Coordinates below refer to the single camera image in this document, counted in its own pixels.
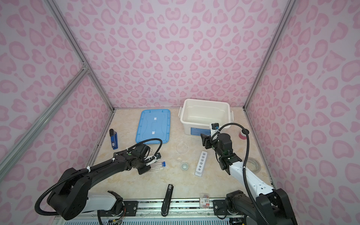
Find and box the pink jar black lid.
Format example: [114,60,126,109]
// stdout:
[239,130,247,140]

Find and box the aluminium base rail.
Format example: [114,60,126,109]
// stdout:
[54,196,296,225]

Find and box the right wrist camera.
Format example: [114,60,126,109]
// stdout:
[211,123,219,136]

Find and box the staples box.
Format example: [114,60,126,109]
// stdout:
[199,193,210,209]

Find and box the white plastic storage bin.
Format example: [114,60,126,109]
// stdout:
[178,98,234,136]

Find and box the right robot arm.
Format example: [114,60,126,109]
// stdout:
[201,133,298,225]

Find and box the white test tube rack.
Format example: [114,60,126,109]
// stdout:
[195,151,208,177]

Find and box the blue cap test tube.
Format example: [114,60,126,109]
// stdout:
[150,166,165,172]
[151,162,166,168]

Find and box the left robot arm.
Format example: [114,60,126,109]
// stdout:
[34,143,161,220]

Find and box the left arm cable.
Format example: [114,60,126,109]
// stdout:
[125,138,163,158]

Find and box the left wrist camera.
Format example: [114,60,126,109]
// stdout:
[144,156,158,166]

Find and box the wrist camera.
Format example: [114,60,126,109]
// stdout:
[144,156,158,166]
[211,123,219,136]

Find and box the small white ceramic crucible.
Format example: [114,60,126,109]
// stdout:
[181,162,189,171]

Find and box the black stapler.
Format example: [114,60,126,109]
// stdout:
[161,184,174,217]

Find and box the clear glass petri dish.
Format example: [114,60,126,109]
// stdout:
[176,142,189,154]

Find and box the blue plastic bin lid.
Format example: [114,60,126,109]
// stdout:
[136,109,171,143]

